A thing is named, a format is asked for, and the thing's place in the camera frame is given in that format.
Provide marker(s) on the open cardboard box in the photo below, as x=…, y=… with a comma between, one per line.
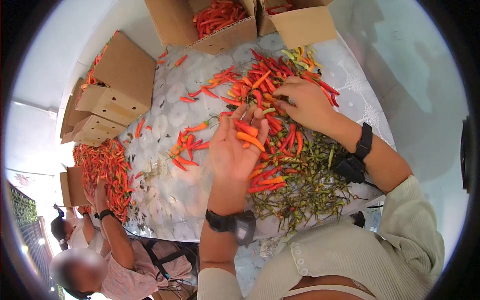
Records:
x=168, y=22
x=300, y=24

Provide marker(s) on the person's body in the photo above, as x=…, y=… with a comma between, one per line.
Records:
x=356, y=255

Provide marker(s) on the person's left hand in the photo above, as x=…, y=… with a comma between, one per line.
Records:
x=229, y=157

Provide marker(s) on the batch of boxed red chilies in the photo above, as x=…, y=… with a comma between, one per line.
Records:
x=219, y=17

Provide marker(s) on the tall cardboard box with holes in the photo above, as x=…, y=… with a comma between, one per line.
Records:
x=125, y=71

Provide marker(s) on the person's right thumb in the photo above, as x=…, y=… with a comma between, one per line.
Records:
x=285, y=107

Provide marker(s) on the small cardboard box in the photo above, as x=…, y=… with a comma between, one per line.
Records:
x=75, y=185

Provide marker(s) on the large pile of red chilies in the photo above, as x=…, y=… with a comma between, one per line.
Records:
x=262, y=86

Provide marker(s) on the person's right hand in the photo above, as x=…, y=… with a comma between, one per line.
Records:
x=309, y=103

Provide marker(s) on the orange chili pepper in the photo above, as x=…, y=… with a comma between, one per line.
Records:
x=250, y=141

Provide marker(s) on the black wrist band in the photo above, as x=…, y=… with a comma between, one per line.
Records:
x=363, y=142
x=228, y=223

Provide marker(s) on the pile of green chili stems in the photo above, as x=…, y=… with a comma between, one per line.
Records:
x=311, y=187

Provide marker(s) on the person's left middle finger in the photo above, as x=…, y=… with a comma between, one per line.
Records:
x=258, y=114

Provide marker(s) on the orange chili with green stem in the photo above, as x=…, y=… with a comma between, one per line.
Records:
x=197, y=126

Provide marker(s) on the person's left thumb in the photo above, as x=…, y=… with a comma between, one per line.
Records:
x=220, y=127

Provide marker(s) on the person's right fingers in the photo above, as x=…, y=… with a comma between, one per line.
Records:
x=283, y=88

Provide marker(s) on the white patterned tablecloth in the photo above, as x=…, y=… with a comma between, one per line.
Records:
x=180, y=187

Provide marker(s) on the red chili pepper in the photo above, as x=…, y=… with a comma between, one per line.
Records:
x=245, y=127

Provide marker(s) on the low cardboard box with holes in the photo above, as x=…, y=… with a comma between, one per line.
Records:
x=95, y=129

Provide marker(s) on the person's left index finger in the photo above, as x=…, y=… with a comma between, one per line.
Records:
x=240, y=111

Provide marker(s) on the heap of yellow green chilies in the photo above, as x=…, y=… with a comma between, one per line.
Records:
x=302, y=60

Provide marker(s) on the small cluster of red chilies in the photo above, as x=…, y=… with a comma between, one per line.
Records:
x=186, y=144

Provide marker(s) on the person's left fingers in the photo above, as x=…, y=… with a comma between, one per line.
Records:
x=264, y=131

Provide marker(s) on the long heap of red chilies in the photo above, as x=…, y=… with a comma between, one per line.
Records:
x=107, y=168

